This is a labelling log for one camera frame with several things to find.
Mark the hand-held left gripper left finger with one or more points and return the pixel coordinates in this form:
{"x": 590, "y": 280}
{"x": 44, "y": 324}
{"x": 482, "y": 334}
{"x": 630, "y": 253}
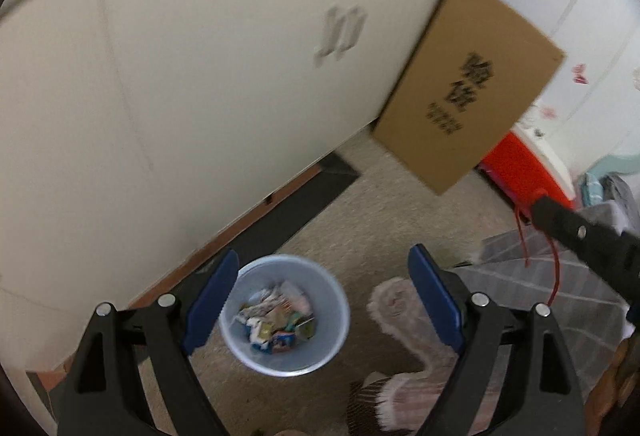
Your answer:
{"x": 210, "y": 301}

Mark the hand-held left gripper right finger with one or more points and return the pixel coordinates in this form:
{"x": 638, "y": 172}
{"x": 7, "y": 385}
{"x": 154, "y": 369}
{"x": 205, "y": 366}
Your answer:
{"x": 435, "y": 301}

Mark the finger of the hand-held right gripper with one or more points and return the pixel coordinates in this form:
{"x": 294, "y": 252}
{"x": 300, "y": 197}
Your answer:
{"x": 582, "y": 233}

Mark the pile of wrappers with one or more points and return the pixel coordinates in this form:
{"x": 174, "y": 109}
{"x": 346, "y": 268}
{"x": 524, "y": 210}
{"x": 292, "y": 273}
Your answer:
{"x": 275, "y": 316}

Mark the light blue plastic bin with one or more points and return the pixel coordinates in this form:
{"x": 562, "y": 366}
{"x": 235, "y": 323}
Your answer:
{"x": 285, "y": 316}

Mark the person's right hand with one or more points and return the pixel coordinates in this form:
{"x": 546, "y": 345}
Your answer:
{"x": 617, "y": 381}

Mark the blue plaid pillow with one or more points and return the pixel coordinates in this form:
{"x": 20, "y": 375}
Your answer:
{"x": 594, "y": 188}

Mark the grey duvet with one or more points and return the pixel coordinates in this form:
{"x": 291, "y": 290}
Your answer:
{"x": 622, "y": 201}

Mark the white red step platform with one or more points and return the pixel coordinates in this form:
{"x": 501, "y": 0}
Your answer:
{"x": 525, "y": 171}

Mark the faint pink butterfly sticker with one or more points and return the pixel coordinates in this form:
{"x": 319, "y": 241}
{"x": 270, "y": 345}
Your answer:
{"x": 550, "y": 112}

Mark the large cardboard box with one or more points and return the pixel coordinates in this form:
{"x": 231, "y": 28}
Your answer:
{"x": 465, "y": 86}

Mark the cream low cabinet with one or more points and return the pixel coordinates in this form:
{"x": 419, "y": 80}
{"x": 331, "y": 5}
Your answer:
{"x": 175, "y": 91}

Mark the teal bunk bed frame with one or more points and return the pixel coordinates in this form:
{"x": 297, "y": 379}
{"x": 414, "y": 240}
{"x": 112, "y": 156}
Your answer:
{"x": 612, "y": 164}

